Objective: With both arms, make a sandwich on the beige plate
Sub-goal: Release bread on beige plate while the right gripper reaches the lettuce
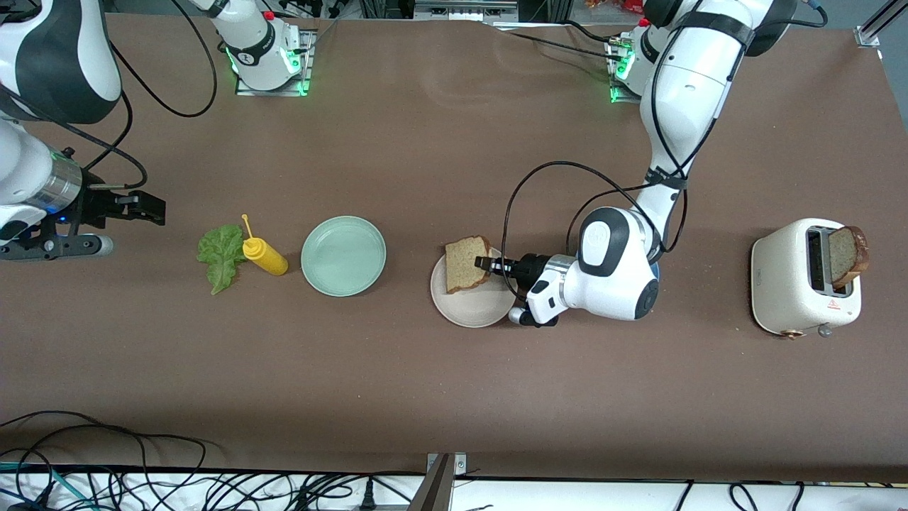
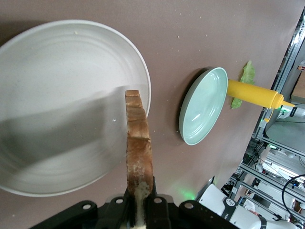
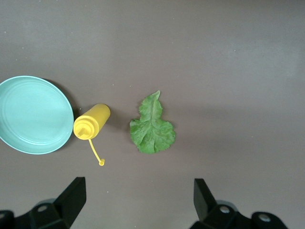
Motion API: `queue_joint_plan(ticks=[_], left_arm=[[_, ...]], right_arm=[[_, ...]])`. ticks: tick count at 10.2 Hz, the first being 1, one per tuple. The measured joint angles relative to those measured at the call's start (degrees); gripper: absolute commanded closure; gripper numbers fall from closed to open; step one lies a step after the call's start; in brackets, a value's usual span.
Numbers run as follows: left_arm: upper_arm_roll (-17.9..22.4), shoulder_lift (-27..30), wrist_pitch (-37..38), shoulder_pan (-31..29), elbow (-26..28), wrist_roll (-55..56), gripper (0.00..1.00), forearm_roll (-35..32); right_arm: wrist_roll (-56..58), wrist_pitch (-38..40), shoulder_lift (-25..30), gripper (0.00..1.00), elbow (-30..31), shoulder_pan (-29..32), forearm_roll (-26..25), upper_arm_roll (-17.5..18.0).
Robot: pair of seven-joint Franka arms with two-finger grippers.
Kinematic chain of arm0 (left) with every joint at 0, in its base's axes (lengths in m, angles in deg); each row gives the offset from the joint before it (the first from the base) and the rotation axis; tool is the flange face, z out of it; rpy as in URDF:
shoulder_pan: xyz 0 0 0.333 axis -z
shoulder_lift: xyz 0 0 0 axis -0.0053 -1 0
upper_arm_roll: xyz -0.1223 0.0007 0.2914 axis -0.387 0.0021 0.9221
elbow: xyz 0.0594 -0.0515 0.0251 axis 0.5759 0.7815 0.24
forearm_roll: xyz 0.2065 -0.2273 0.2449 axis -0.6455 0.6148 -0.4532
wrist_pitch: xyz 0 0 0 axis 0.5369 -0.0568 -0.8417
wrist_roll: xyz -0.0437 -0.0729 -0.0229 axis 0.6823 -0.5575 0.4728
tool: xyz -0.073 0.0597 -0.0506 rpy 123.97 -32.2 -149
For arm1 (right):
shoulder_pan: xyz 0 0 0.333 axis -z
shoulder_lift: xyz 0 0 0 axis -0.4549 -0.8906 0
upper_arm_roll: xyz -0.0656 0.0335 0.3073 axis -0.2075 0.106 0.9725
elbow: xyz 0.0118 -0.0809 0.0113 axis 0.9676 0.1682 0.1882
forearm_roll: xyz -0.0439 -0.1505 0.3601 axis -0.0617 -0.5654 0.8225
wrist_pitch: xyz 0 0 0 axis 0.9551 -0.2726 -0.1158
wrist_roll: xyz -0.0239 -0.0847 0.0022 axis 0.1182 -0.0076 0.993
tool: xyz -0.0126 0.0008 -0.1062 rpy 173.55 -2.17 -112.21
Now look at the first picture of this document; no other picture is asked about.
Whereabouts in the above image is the white toaster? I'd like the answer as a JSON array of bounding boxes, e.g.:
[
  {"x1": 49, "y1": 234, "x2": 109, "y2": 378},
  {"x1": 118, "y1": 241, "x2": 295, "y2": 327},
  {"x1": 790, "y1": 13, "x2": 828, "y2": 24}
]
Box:
[{"x1": 751, "y1": 218, "x2": 863, "y2": 340}]

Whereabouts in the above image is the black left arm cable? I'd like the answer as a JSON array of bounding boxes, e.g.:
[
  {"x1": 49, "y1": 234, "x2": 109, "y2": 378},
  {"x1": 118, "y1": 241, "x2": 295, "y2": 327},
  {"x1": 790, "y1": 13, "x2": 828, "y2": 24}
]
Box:
[{"x1": 502, "y1": 14, "x2": 746, "y2": 299}]

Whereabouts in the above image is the grey metal rack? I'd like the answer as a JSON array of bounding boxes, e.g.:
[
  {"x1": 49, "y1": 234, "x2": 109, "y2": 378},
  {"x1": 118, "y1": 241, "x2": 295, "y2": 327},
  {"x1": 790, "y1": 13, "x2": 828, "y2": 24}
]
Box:
[{"x1": 415, "y1": 0, "x2": 519, "y2": 21}]

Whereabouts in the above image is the mint green plate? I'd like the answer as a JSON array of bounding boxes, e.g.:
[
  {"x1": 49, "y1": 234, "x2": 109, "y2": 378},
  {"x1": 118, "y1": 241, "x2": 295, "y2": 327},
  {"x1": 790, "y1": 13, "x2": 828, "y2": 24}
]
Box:
[{"x1": 301, "y1": 216, "x2": 387, "y2": 297}]

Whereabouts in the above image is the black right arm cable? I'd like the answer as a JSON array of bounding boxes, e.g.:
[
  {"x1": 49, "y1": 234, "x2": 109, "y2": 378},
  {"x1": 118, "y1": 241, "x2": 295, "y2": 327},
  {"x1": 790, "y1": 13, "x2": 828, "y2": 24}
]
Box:
[{"x1": 14, "y1": 0, "x2": 218, "y2": 192}]

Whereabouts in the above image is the beige plate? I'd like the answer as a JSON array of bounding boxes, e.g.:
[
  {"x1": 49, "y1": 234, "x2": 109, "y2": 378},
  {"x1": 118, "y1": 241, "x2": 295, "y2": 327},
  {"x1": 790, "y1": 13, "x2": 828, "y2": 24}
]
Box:
[{"x1": 431, "y1": 245, "x2": 518, "y2": 329}]

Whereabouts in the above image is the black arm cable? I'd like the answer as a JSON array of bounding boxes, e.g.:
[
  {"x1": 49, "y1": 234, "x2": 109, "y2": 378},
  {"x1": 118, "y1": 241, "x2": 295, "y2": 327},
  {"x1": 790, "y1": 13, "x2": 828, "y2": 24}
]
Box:
[
  {"x1": 502, "y1": 14, "x2": 746, "y2": 299},
  {"x1": 14, "y1": 0, "x2": 218, "y2": 192}
]

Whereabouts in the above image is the brown bread slice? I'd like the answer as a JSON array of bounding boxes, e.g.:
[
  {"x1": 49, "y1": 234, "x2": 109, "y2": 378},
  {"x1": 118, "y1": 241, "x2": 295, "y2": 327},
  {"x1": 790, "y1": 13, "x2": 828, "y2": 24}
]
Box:
[
  {"x1": 829, "y1": 226, "x2": 870, "y2": 288},
  {"x1": 445, "y1": 236, "x2": 492, "y2": 295}
]

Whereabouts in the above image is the teal cable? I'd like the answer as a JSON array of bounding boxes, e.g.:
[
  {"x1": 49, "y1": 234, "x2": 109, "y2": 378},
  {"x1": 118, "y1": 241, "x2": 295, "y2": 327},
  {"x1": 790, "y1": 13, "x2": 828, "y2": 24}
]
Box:
[{"x1": 0, "y1": 461, "x2": 96, "y2": 510}]

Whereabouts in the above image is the black base power cable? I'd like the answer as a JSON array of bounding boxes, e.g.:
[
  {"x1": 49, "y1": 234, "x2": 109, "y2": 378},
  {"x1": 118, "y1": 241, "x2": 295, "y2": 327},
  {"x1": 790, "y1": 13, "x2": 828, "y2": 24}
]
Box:
[{"x1": 486, "y1": 20, "x2": 629, "y2": 63}]

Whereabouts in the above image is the green lettuce leaf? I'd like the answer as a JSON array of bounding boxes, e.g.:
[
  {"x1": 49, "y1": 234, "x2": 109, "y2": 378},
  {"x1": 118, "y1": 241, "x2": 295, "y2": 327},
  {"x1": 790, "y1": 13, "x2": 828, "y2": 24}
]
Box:
[{"x1": 196, "y1": 224, "x2": 247, "y2": 296}]

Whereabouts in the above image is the aluminium profile rail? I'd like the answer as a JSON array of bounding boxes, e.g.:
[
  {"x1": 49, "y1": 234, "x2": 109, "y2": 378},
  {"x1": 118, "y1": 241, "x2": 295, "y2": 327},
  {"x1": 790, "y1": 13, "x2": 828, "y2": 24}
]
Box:
[{"x1": 855, "y1": 0, "x2": 908, "y2": 47}]

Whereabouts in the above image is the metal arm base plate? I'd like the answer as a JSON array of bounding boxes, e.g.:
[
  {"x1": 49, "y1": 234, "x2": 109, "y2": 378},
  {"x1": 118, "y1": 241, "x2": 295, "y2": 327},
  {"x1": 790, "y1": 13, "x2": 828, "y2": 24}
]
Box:
[
  {"x1": 236, "y1": 28, "x2": 314, "y2": 97},
  {"x1": 609, "y1": 35, "x2": 650, "y2": 106}
]

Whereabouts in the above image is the metal table bracket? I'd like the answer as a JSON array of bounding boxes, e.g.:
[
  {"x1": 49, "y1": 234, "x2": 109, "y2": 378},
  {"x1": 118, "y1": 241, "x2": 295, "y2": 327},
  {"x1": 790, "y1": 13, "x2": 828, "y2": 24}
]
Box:
[{"x1": 408, "y1": 452, "x2": 469, "y2": 511}]

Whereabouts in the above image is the yellow mustard squeeze bottle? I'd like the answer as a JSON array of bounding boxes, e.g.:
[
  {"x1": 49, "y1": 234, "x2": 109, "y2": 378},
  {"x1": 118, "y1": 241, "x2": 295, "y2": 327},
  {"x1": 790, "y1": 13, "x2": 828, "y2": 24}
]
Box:
[{"x1": 241, "y1": 214, "x2": 289, "y2": 276}]

